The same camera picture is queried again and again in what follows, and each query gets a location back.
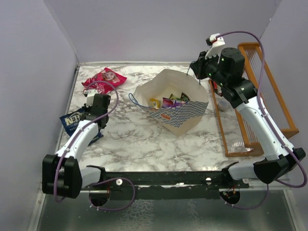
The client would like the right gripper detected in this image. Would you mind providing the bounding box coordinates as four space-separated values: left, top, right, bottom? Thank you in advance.
190 50 227 88

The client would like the blue kettle chips bag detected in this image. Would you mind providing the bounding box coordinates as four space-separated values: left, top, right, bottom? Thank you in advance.
60 106 90 137

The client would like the checkered paper bag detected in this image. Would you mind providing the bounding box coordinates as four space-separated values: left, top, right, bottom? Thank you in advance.
128 69 209 136

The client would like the red snack bag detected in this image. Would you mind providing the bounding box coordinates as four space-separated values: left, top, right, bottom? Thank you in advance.
81 67 127 94

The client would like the purple candy bag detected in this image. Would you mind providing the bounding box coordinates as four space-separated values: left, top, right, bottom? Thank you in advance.
162 98 184 108

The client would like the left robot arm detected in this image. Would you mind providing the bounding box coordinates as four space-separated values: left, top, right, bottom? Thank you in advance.
42 94 111 199

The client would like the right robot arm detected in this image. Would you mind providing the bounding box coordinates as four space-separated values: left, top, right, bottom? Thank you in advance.
190 48 306 188

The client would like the green Savoria snack packet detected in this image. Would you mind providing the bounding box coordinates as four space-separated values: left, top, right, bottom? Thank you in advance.
169 92 190 103

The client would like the yellow snack packet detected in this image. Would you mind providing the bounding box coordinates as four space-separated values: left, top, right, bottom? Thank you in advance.
150 98 162 108

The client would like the orange wooden rack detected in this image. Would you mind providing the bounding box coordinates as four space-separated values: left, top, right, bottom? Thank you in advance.
209 42 299 158

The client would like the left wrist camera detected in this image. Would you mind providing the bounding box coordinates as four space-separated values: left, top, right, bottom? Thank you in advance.
83 89 98 107

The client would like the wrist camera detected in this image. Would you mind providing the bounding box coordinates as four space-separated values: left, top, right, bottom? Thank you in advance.
205 33 225 59
83 89 98 107

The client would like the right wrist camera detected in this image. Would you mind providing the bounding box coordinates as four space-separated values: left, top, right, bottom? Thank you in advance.
205 33 225 59

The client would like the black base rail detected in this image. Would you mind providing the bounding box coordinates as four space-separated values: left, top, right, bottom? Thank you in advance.
81 168 249 205

